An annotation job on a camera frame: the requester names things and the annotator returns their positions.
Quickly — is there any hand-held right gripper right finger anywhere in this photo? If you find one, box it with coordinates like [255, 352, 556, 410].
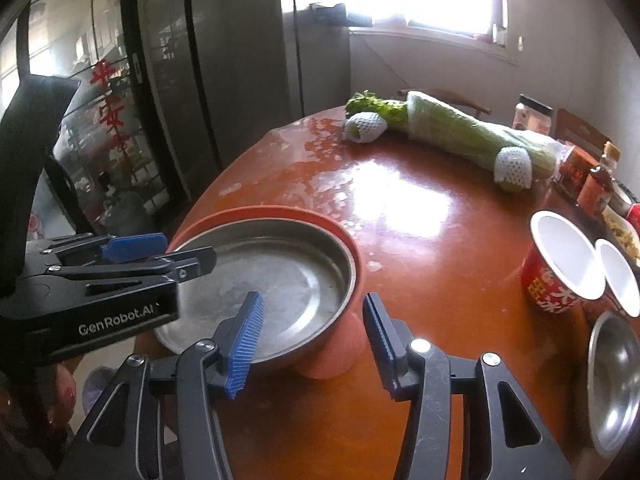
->
[362, 292, 576, 480]

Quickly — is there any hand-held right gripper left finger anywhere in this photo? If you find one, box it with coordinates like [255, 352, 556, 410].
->
[55, 291, 266, 480]

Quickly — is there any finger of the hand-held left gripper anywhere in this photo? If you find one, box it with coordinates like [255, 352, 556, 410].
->
[45, 245, 217, 296]
[42, 232, 168, 267]

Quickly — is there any pink bear-shaped plate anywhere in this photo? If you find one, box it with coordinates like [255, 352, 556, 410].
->
[165, 205, 366, 378]

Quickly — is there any round steel pan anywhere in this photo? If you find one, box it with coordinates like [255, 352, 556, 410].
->
[152, 217, 357, 365]

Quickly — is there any red paper bowl white inside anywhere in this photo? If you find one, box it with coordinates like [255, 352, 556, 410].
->
[520, 210, 607, 316]
[582, 238, 640, 318]

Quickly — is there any steel bowl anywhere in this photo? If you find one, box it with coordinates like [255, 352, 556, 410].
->
[586, 310, 640, 458]

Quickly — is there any person's left hand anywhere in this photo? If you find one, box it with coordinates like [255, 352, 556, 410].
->
[46, 362, 78, 431]

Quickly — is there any glass door with red stickers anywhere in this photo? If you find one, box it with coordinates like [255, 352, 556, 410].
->
[0, 0, 176, 241]

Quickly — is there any grey refrigerator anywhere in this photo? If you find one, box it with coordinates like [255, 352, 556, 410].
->
[120, 0, 296, 201]

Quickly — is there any fruit in white foam net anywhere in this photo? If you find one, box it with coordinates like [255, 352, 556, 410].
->
[343, 112, 388, 144]
[492, 146, 533, 192]

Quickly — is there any wrapped celery bunch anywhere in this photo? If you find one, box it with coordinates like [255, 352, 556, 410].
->
[406, 91, 563, 181]

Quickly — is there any green leaf lettuce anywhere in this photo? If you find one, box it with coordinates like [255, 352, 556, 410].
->
[345, 91, 408, 123]

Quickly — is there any red sauce jar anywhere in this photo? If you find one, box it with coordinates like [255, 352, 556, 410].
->
[552, 146, 598, 198]

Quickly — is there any brown sauce bottle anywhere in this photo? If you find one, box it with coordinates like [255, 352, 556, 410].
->
[577, 141, 621, 218]

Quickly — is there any white dish with food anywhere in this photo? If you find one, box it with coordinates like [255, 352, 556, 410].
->
[600, 205, 640, 268]

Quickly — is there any clear jar with black lid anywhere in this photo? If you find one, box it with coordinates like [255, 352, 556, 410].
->
[512, 94, 555, 136]

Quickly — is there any small dark bowl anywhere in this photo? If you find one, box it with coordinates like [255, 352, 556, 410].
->
[612, 180, 635, 207]

